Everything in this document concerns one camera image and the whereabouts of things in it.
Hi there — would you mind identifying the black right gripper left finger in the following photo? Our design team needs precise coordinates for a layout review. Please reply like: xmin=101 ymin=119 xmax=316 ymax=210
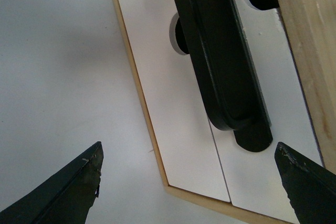
xmin=1 ymin=142 xmax=103 ymax=223

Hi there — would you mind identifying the wooden drawer cabinet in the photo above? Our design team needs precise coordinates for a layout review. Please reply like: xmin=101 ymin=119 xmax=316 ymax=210
xmin=113 ymin=0 xmax=335 ymax=223

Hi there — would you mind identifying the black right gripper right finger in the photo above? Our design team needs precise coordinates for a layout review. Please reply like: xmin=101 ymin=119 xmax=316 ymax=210
xmin=274 ymin=142 xmax=335 ymax=223

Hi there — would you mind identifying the black drawer handle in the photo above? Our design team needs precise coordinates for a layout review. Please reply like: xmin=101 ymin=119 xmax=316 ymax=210
xmin=174 ymin=0 xmax=273 ymax=153

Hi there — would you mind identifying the white drawer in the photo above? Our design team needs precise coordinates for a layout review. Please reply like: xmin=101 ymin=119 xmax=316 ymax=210
xmin=213 ymin=0 xmax=322 ymax=223
xmin=119 ymin=0 xmax=230 ymax=201

